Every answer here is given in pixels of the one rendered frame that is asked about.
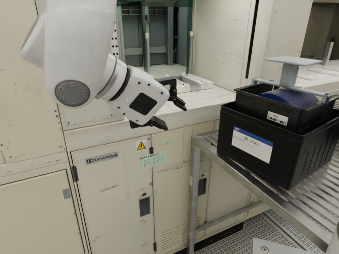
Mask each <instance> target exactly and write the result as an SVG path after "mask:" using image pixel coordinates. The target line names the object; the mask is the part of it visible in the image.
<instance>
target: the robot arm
mask: <svg viewBox="0 0 339 254"><path fill-rule="evenodd" d="M116 7H117V0H46V9H45V12H43V13H41V14H40V15H39V16H38V17H37V19H36V20H35V22H34V23H33V25H32V26H31V28H30V30H29V32H28V34H27V36H26V38H25V40H24V42H23V44H22V47H21V51H20V57H21V59H23V60H25V61H27V62H29V63H31V64H33V65H35V66H37V67H39V68H41V69H43V70H44V83H45V87H46V90H47V92H48V94H49V96H50V97H51V99H52V100H53V101H54V102H55V103H57V104H58V105H60V106H62V107H64V108H69V109H78V108H82V107H84V106H86V105H88V104H89V103H90V102H91V101H92V100H93V99H96V100H99V98H100V99H102V100H104V101H106V103H107V104H108V105H109V106H110V107H111V108H113V109H114V110H115V111H117V112H118V113H120V114H121V115H123V116H124V117H126V118H128V119H129V123H130V127H131V128H132V129H134V128H139V127H145V126H150V127H152V126H155V127H157V128H159V129H163V130H165V131H167V130H168V128H167V125H166V123H165V121H163V120H161V119H160V118H158V117H156V116H154V115H155V114H156V113H157V112H158V111H159V109H160V108H161V107H162V106H163V105H164V104H165V103H166V102H167V101H172V102H173V103H174V105H175V106H177V107H178V108H180V109H182V110H183V111H187V108H186V106H185V104H186V103H185V102H184V100H182V99H181V98H179V97H178V96H177V79H176V78H175V77H174V76H171V77H165V78H160V79H157V78H156V77H154V76H152V75H150V74H149V73H147V72H145V71H143V70H140V69H138V68H136V67H133V66H130V65H128V66H127V65H126V64H125V63H124V62H123V61H121V60H120V59H118V58H117V57H115V56H114V55H112V54H111V53H110V52H109V50H110V45H111V40H112V35H113V31H114V25H115V17H116ZM165 85H170V87H169V90H167V88H166V87H164V86H165ZM325 254H339V222H338V224H337V226H336V229H335V231H334V234H333V236H332V238H331V241H330V243H329V245H328V248H327V250H326V253H325Z"/></svg>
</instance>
